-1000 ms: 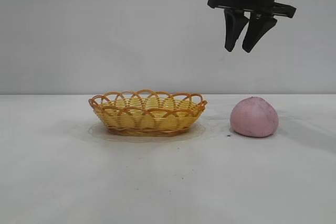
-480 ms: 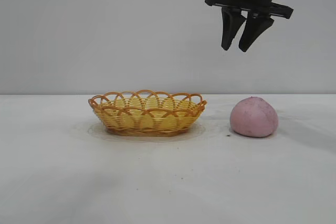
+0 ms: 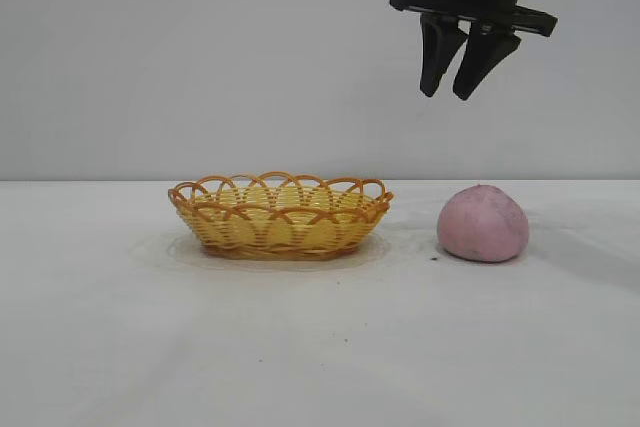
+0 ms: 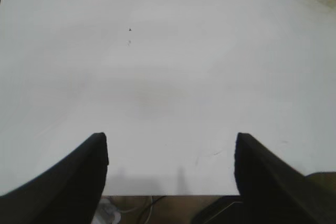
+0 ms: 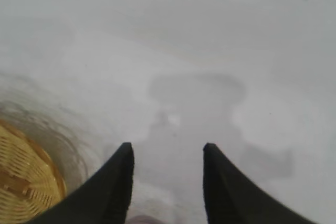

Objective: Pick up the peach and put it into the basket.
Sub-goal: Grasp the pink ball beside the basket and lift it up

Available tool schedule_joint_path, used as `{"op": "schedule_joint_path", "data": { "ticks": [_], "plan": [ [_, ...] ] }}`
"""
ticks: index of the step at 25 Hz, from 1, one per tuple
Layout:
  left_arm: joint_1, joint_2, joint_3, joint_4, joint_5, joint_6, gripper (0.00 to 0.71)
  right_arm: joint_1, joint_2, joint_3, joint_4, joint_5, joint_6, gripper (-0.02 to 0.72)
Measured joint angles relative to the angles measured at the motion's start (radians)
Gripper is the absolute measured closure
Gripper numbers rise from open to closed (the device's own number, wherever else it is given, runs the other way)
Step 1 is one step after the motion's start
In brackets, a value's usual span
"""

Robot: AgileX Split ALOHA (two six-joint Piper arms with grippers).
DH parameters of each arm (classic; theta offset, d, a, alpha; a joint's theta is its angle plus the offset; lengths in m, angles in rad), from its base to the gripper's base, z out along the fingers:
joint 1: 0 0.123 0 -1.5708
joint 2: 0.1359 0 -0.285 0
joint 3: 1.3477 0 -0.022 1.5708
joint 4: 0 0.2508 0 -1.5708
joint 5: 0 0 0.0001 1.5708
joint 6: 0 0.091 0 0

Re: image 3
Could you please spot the yellow woven wicker basket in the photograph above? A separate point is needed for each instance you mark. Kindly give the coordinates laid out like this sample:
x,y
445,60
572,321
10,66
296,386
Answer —
x,y
280,232

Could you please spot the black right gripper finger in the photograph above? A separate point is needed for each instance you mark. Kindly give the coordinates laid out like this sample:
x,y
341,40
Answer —
x,y
437,49
482,59

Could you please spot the pink round bun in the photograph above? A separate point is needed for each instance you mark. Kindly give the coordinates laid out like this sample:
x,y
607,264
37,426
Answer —
x,y
482,224

